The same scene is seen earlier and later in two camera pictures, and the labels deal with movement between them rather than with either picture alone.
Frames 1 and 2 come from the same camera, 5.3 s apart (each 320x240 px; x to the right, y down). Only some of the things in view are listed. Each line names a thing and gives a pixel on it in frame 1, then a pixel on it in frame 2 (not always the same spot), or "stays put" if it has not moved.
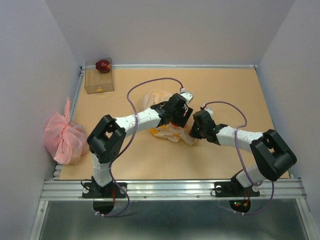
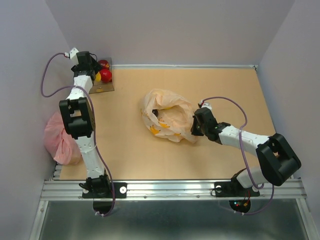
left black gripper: [180, 120] → [95, 65]
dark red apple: [103, 65] stays put
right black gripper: [193, 132] stays put
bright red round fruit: [176, 124] → [106, 75]
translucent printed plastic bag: [169, 131] stays put
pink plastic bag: [66, 140] stays put
